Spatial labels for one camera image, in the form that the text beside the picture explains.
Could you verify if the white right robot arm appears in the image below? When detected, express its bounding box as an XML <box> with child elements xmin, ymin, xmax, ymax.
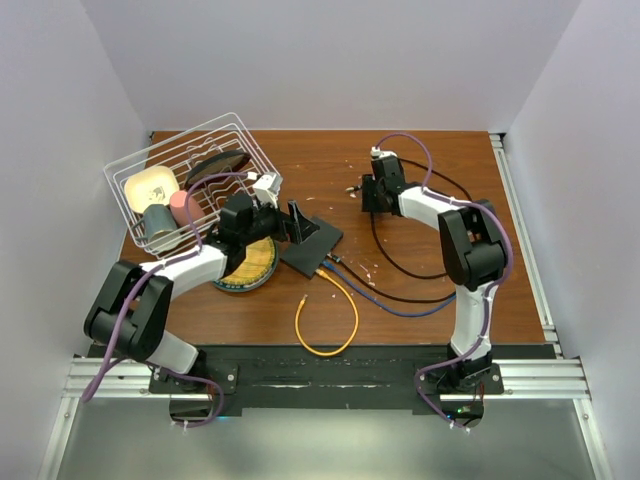
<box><xmin>362</xmin><ymin>148</ymin><xmax>513</xmax><ymax>393</ymax></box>

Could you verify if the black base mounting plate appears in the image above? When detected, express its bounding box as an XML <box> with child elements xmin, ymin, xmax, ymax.
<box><xmin>149</xmin><ymin>344</ymin><xmax>505</xmax><ymax>419</ymax></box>

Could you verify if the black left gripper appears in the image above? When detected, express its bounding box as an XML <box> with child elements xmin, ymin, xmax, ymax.
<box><xmin>240</xmin><ymin>194</ymin><xmax>319</xmax><ymax>247</ymax></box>

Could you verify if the grey green mug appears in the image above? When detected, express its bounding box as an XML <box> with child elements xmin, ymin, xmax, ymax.
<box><xmin>133</xmin><ymin>204</ymin><xmax>178</xmax><ymax>242</ymax></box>

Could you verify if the black ethernet cable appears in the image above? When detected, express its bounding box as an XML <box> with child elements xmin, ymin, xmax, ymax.
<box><xmin>327</xmin><ymin>184</ymin><xmax>459</xmax><ymax>305</ymax></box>
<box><xmin>369</xmin><ymin>158</ymin><xmax>474</xmax><ymax>281</ymax></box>

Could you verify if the black network switch box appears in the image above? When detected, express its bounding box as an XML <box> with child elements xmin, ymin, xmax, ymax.
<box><xmin>280</xmin><ymin>216</ymin><xmax>344</xmax><ymax>279</ymax></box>

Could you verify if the white wire dish rack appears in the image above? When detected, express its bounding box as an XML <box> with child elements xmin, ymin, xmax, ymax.
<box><xmin>104</xmin><ymin>112</ymin><xmax>276</xmax><ymax>258</ymax></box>

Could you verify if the yellow ethernet cable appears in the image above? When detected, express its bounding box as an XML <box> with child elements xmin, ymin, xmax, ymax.
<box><xmin>294</xmin><ymin>267</ymin><xmax>361</xmax><ymax>357</ymax></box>

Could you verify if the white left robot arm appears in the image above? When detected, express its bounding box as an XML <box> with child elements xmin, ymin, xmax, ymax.
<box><xmin>84</xmin><ymin>194</ymin><xmax>319</xmax><ymax>396</ymax></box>

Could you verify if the cream square bowl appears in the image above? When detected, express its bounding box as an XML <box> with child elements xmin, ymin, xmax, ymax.
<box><xmin>124</xmin><ymin>166</ymin><xmax>180</xmax><ymax>214</ymax></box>

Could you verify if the pink cup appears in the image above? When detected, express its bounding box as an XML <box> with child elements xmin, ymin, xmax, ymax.
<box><xmin>169</xmin><ymin>190</ymin><xmax>205</xmax><ymax>227</ymax></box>

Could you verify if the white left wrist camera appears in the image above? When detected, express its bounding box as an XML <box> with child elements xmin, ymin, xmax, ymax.
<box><xmin>252</xmin><ymin>172</ymin><xmax>282</xmax><ymax>209</ymax></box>

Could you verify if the blue ethernet cable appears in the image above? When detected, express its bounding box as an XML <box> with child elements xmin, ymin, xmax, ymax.
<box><xmin>322</xmin><ymin>259</ymin><xmax>459</xmax><ymax>318</ymax></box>

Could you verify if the aluminium frame rail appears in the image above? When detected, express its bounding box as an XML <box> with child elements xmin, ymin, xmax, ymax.
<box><xmin>40</xmin><ymin>347</ymin><xmax>613</xmax><ymax>479</ymax></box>

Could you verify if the yellow green rimmed plate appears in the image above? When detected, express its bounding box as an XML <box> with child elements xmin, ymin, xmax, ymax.
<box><xmin>213</xmin><ymin>238</ymin><xmax>279</xmax><ymax>293</ymax></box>

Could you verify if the dark brown oval plate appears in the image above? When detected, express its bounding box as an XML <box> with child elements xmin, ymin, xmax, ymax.
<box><xmin>184</xmin><ymin>150</ymin><xmax>251</xmax><ymax>190</ymax></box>

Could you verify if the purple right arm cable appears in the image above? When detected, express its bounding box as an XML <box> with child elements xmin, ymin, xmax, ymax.
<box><xmin>372</xmin><ymin>132</ymin><xmax>515</xmax><ymax>431</ymax></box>

